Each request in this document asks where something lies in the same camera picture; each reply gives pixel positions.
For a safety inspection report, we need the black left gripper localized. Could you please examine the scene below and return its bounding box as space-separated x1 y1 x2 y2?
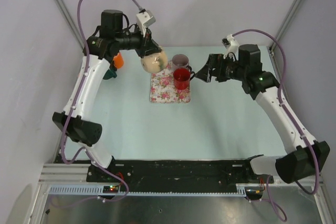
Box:
114 24 161 58

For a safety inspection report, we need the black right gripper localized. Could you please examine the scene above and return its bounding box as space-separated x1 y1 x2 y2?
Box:
195 54 247 83

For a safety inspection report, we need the purple mug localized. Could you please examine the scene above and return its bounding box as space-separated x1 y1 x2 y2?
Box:
172 54 192 71

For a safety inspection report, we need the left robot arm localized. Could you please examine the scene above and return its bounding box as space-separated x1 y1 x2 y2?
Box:
52 9 167 182

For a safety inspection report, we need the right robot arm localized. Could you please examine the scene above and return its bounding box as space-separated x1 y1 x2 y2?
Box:
195 44 330 184

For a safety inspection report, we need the orange mug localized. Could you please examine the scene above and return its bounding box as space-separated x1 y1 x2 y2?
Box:
113 52 124 69

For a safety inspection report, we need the dark green mug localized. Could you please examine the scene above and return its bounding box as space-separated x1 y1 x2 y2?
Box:
103 62 117 80

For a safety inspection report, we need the floral pattern tray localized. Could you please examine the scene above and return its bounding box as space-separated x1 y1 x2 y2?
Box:
149 61 191 103

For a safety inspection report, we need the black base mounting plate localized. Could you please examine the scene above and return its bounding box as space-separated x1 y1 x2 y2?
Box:
86 159 274 184

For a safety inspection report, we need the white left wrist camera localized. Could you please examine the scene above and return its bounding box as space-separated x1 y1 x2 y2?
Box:
136 10 156 37

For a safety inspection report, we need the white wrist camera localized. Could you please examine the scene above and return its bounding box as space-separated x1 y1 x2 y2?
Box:
222 34 239 58
136 10 156 37

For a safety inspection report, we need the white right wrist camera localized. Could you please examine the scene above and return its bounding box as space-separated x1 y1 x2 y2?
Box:
222 34 239 58

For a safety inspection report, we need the grey slotted cable duct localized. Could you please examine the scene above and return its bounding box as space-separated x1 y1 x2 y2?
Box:
48 185 265 197

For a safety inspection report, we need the aluminium frame rail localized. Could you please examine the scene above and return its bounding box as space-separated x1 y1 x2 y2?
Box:
38 164 315 187

